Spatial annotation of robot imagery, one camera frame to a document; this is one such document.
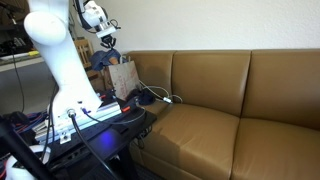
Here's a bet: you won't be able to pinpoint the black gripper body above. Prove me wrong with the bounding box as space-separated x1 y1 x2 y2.
100 34 117 46

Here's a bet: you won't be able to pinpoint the blue denim jeans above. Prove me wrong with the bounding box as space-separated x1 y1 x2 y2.
88 48 123 72

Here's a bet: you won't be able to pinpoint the brown paper bag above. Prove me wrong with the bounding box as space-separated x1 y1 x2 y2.
101 54 141 101

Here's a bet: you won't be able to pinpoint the tan leather sofa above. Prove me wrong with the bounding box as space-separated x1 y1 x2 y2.
127 49 320 180

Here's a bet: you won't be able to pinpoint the wooden folding chair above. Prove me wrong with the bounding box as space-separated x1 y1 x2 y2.
73 37 105 93

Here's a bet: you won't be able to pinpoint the dark navy garment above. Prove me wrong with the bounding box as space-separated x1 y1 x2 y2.
127 87 157 107

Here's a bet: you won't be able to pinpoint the cluttered background desk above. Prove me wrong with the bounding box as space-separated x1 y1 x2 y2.
0 3 46 73

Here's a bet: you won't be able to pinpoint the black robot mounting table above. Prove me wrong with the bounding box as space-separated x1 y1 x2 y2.
41 97 158 180

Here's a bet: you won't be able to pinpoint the black tripod pole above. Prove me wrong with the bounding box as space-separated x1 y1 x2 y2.
0 114 52 180

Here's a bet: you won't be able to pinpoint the white round device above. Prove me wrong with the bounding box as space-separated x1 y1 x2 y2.
4 144 53 180

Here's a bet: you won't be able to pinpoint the white charger cable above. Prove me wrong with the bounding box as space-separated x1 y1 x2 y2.
138 80 184 105

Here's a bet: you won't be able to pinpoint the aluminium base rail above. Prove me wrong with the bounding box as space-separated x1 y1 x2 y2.
33 101 123 145

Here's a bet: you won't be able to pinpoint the thin black hanging cable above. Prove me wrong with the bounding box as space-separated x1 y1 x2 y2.
10 49 27 114

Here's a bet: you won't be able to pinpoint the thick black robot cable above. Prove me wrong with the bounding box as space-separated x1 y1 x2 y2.
66 109 118 180

